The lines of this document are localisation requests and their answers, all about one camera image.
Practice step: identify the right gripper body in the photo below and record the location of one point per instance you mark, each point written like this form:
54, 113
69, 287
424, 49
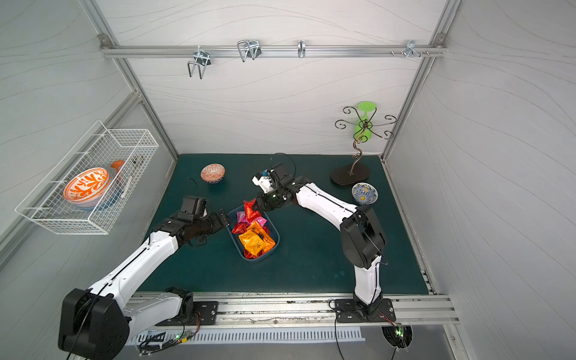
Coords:
268, 201

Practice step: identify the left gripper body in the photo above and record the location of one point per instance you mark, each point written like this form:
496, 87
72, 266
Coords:
216, 220

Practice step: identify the small magenta tea bag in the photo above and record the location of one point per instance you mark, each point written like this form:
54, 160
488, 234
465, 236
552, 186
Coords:
261, 221

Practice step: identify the red tea bag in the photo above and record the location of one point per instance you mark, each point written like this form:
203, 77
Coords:
251, 211
240, 228
249, 256

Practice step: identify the blue plastic storage box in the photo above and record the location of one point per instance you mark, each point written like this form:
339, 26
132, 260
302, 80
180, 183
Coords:
270, 227

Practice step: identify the large magenta tea bag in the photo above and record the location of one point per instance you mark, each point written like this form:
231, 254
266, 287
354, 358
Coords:
241, 217

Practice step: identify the yellow tea bag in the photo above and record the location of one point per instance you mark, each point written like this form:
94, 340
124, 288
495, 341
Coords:
257, 243

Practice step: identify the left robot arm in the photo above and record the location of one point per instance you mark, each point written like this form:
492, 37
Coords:
97, 322

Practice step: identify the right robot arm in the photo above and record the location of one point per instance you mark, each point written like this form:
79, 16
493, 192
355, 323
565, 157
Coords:
361, 234

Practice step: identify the red patterned bowl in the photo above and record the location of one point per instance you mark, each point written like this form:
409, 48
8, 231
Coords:
213, 173

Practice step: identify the metal scroll hook stand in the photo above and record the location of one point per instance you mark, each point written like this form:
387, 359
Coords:
358, 172

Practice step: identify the green table mat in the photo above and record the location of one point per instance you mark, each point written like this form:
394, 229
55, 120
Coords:
309, 257

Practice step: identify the blue yellow patterned bowl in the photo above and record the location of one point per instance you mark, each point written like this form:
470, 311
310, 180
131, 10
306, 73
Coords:
364, 193

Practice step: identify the orange spoon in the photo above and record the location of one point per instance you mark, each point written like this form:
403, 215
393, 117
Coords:
117, 165

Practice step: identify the green plastic goblet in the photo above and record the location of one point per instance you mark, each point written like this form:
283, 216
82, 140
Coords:
365, 112

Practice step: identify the orange white patterned bowl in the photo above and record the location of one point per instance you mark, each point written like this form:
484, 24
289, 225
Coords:
88, 188

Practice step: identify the white vent strip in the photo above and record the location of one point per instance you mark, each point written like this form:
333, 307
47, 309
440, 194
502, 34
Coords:
306, 335

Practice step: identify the small metal hook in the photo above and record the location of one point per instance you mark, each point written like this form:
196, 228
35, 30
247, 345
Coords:
301, 49

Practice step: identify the metal double hook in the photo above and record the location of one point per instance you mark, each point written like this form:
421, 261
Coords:
199, 63

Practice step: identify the round black floor port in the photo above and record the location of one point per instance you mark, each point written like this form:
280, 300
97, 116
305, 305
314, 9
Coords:
399, 336

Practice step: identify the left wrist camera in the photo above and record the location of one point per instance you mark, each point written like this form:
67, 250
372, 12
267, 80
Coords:
194, 205

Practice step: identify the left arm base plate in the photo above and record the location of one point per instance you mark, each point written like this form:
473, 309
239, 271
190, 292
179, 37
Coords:
204, 312

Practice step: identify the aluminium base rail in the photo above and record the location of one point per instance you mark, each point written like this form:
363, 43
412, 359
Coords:
307, 309

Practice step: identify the white wire basket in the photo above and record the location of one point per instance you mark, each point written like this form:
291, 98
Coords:
98, 147

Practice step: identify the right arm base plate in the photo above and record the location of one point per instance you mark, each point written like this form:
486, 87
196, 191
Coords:
354, 311

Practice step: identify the metal wire hook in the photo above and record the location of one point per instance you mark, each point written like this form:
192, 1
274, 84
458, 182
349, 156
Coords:
249, 49

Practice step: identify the metal bracket hook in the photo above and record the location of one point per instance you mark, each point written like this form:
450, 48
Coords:
411, 50

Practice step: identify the horizontal aluminium rail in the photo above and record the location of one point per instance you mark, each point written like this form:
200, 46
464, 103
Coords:
268, 51

